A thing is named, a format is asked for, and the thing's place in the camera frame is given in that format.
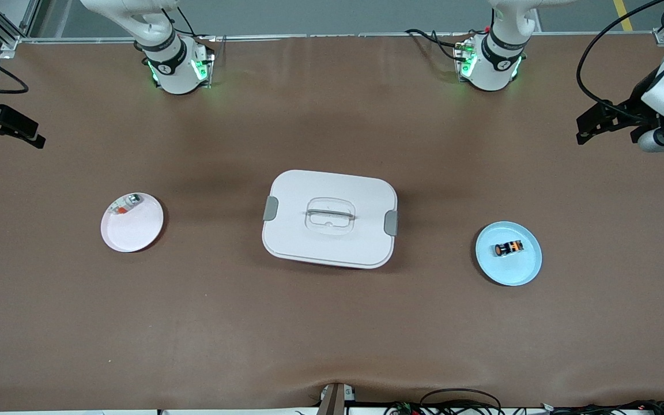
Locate black looped cable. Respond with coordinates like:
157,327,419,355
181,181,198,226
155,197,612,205
420,388,503,415

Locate small silver red object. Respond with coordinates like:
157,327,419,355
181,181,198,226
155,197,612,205
110,194,144,216

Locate pink round plate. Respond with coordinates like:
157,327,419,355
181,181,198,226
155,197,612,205
101,193,165,254

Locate light blue round plate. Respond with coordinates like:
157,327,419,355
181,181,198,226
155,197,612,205
475,221,543,287

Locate black arm base cable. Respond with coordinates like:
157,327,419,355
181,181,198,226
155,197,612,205
405,28,472,63

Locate white lidded box grey latches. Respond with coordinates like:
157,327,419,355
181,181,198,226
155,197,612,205
262,169,399,270

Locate aluminium table edge rail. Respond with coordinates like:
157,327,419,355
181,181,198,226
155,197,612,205
21,32,655,43

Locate brown table mat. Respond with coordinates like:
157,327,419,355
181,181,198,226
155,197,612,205
0,33,664,411

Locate black cable bundle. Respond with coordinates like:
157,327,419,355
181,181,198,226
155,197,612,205
539,399,664,415

